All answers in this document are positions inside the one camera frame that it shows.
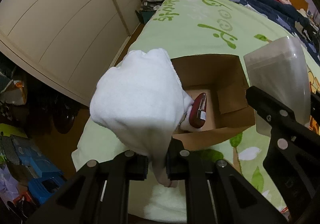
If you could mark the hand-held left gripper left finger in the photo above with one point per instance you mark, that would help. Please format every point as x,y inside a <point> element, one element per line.
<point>137,167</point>

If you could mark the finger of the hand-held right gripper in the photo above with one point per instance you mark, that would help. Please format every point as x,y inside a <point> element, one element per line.
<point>260,100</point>
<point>315,104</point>

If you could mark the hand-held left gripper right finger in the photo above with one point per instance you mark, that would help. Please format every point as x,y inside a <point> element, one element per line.
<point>175,164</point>

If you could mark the translucent grey plastic case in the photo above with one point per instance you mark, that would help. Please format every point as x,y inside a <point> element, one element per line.
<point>275,69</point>

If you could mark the brown cardboard box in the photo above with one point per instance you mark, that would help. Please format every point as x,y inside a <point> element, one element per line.
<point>225,76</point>

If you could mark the dark red stapler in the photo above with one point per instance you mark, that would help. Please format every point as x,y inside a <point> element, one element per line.
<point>198,111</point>

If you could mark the white sock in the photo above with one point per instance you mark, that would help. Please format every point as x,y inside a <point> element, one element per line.
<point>135,101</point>

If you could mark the dark clothes pile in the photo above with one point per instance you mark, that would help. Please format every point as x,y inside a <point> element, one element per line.
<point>310,29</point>

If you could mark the black glossy round object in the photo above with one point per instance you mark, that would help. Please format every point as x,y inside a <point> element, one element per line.
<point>65,119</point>

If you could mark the blue plastic basket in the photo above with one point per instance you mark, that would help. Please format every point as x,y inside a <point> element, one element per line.
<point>40,169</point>

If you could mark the green printed blanket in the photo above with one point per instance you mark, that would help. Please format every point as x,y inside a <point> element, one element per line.
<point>200,21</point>

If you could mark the lime green sheet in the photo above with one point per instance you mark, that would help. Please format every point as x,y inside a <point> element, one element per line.
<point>12,131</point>

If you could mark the orange white bag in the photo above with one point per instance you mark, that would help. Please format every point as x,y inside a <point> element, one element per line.
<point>16,92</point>

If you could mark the cream sliding wardrobe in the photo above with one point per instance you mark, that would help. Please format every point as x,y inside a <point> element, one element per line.
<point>62,26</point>

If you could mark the teal knit sweater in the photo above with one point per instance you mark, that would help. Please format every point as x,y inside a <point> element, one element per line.
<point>5,76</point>

